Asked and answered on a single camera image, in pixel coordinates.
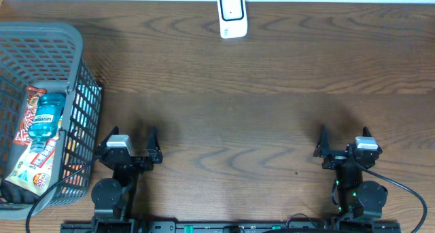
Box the white barcode scanner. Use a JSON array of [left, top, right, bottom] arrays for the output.
[[217, 0, 248, 39]]

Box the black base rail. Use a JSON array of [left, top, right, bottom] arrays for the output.
[[60, 221, 401, 233]]

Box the right black cable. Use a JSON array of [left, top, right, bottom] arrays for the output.
[[353, 158, 428, 233]]

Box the yellow snack bag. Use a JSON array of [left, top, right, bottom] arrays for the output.
[[1, 116, 58, 204]]

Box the red Top snack bar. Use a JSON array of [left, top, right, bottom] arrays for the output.
[[13, 86, 47, 146]]

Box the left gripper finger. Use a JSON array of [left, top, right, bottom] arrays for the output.
[[100, 126, 119, 147], [146, 126, 162, 155]]

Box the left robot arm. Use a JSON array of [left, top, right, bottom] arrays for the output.
[[90, 126, 163, 233]]

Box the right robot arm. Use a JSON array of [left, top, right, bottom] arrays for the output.
[[313, 126, 388, 221]]

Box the grey plastic shopping basket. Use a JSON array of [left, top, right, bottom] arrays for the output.
[[0, 21, 103, 221]]

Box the blue mouthwash bottle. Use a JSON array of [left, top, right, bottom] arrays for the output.
[[28, 93, 66, 153]]

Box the left black cable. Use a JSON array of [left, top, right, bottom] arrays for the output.
[[24, 156, 100, 233]]

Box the black cable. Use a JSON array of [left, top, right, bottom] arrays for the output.
[[24, 156, 100, 233], [353, 158, 428, 233]]

